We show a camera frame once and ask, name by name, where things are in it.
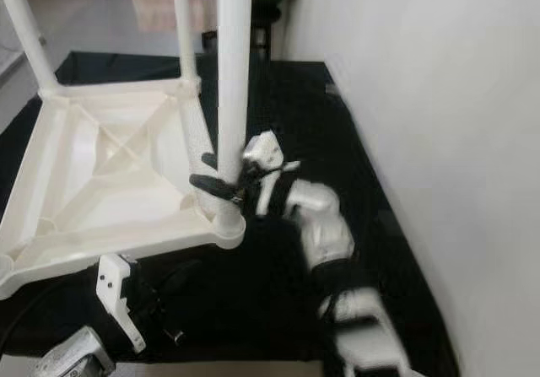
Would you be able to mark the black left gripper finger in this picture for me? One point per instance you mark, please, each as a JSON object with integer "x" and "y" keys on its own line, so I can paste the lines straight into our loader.
{"x": 179, "y": 271}

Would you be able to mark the black round stool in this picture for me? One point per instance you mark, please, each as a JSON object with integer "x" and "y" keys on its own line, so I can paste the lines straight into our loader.
{"x": 266, "y": 18}

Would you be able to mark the beige cloth covered table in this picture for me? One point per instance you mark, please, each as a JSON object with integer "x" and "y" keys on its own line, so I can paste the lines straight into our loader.
{"x": 156, "y": 6}

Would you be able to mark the black tablecloth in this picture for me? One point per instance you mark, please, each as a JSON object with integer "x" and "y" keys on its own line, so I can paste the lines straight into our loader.
{"x": 304, "y": 107}

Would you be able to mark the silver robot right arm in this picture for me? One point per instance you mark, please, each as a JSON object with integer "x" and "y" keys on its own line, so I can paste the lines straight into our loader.
{"x": 321, "y": 225}

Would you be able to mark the white plastic table top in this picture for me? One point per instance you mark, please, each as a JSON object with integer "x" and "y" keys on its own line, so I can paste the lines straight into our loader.
{"x": 101, "y": 158}

